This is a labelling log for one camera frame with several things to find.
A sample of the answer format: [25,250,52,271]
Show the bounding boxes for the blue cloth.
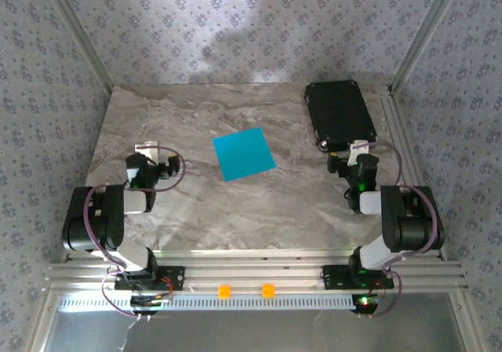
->
[213,127,278,183]

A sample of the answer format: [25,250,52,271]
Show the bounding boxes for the grey metal sheet panel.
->
[38,292,486,352]

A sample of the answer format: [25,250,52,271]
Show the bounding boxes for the black hard case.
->
[304,80,378,153]

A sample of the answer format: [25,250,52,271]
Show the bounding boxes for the black controller board green light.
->
[351,293,387,316]

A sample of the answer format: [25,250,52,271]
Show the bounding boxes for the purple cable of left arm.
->
[82,146,186,320]

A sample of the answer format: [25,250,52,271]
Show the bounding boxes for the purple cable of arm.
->
[82,146,186,320]
[352,140,445,318]

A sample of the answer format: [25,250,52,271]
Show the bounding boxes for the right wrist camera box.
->
[347,140,372,167]

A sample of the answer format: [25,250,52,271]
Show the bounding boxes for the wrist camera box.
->
[134,142,160,165]
[347,140,372,167]

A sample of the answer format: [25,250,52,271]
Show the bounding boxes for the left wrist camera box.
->
[134,142,160,165]

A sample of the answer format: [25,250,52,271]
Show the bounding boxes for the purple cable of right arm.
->
[352,140,445,318]

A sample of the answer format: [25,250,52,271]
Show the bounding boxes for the aluminium side rail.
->
[376,86,448,261]

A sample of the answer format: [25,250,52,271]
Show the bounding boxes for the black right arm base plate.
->
[322,264,395,290]

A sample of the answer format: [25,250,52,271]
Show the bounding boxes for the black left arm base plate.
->
[114,265,185,291]

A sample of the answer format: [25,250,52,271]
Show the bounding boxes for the black controller board red wires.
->
[129,295,173,316]

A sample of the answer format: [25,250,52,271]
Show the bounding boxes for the aluminium rail frame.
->
[42,249,470,294]

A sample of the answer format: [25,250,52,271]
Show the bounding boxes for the aluminium corner post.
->
[38,0,115,94]
[389,0,470,96]

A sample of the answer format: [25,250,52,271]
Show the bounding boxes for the slotted grey cable duct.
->
[57,293,364,312]

